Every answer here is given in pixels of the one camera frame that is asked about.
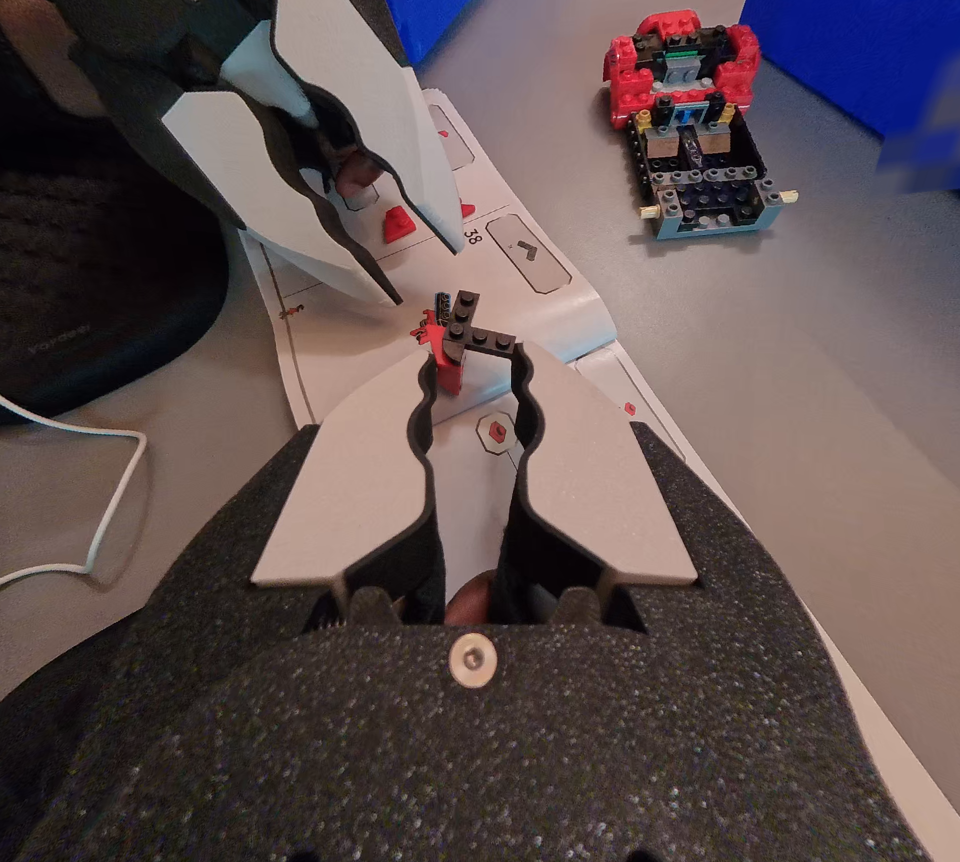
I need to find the person's left hand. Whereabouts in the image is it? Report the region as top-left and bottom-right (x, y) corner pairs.
(333, 151), (385, 201)

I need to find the white cable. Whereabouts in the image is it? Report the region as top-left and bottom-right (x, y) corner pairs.
(0, 393), (149, 587)

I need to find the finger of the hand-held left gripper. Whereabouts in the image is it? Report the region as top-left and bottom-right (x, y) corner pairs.
(221, 0), (465, 257)
(161, 88), (405, 310)

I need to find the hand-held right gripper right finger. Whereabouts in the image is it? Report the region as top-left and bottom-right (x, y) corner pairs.
(495, 343), (699, 587)

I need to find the small red lego subassembly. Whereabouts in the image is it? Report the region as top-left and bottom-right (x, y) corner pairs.
(426, 345), (468, 398)

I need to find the partly built lego car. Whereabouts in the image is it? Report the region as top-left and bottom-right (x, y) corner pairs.
(603, 9), (801, 242)

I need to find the lego instruction booklet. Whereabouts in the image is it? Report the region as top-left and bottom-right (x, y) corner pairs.
(243, 86), (960, 837)

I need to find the blue plastic bin with divider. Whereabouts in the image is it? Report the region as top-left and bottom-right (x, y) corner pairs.
(738, 0), (960, 194)

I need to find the black L-shaped lego plate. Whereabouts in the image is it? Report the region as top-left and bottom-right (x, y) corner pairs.
(441, 291), (520, 362)

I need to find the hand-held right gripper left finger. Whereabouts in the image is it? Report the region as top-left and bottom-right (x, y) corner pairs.
(251, 354), (449, 625)

